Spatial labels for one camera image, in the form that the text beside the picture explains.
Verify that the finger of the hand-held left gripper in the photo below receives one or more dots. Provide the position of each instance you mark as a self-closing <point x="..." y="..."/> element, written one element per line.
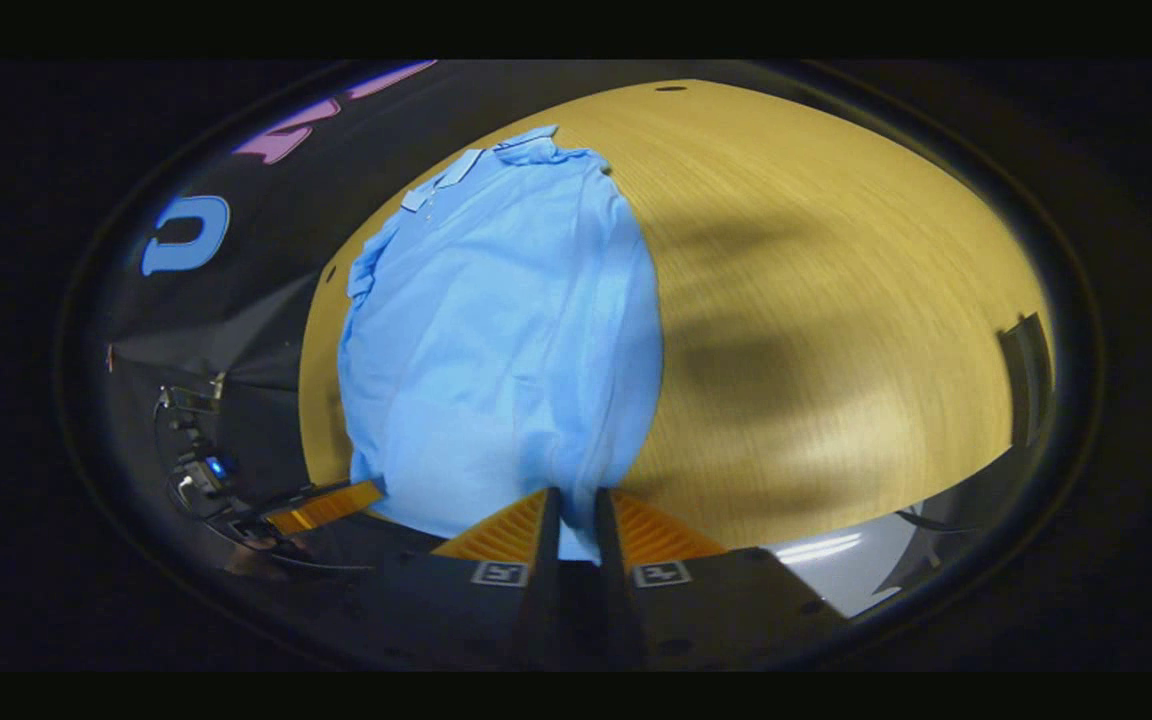
<point x="326" y="505"/>

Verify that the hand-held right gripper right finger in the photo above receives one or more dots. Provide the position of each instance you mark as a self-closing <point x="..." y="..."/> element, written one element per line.
<point x="611" y="600"/>

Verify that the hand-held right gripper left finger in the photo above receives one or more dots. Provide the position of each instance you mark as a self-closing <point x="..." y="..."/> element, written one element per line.
<point x="541" y="600"/>

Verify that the light blue T-shirt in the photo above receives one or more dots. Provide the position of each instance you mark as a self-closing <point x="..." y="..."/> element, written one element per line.
<point x="496" y="350"/>

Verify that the black backdrop cloth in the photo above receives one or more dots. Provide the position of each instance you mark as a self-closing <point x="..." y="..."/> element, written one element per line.
<point x="266" y="220"/>

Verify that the dark upright panel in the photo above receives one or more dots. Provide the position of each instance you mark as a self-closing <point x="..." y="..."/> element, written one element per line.
<point x="1026" y="380"/>

